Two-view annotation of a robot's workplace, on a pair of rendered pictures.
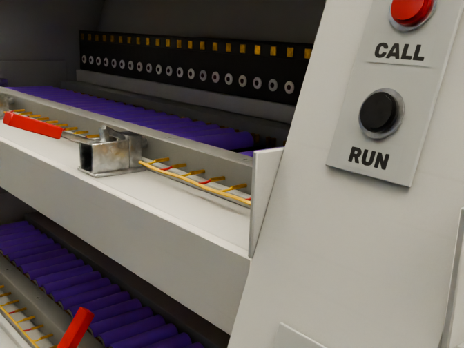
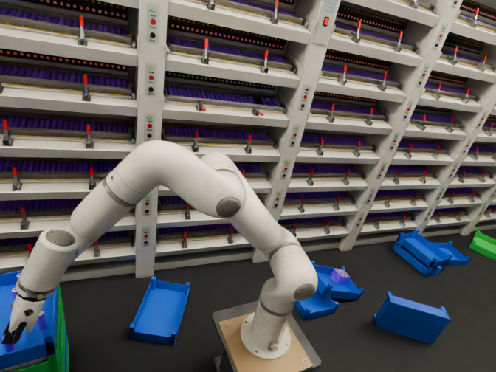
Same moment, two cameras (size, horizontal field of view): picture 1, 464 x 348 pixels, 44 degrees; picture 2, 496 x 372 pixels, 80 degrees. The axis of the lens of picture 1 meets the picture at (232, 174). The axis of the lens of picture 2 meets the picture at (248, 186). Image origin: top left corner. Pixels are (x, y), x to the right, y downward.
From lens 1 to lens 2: 1.44 m
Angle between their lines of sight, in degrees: 74
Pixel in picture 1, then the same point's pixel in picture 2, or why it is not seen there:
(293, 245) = (294, 117)
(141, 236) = (271, 122)
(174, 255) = (277, 122)
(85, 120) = (235, 104)
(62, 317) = (228, 139)
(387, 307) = (302, 119)
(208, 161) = (269, 108)
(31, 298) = (218, 139)
